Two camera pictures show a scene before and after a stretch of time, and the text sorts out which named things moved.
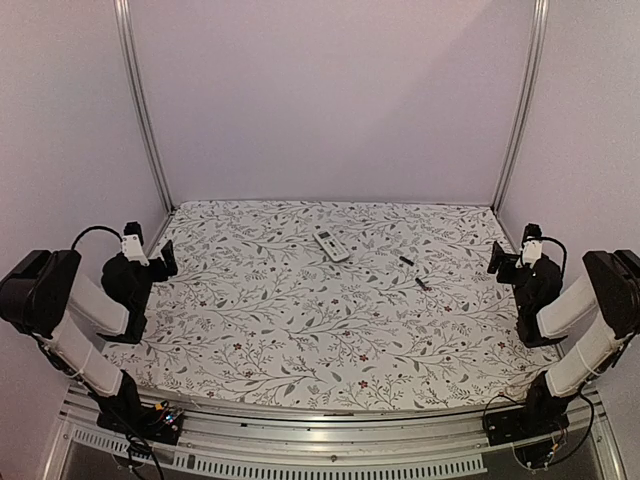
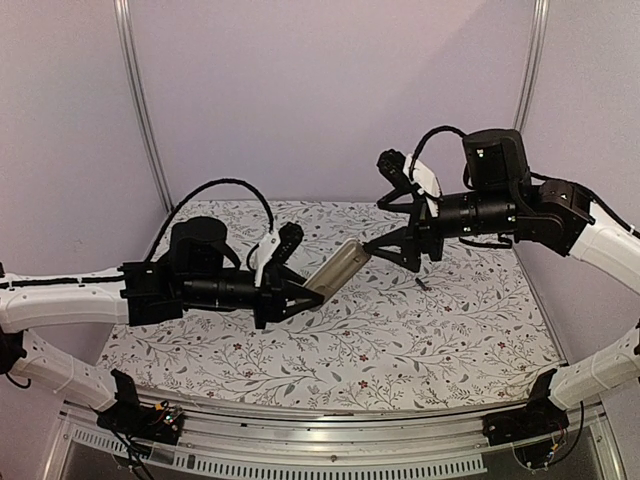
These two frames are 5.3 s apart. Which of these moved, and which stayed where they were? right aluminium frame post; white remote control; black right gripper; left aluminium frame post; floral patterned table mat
Moved: black right gripper; white remote control
Stayed: floral patterned table mat; left aluminium frame post; right aluminium frame post
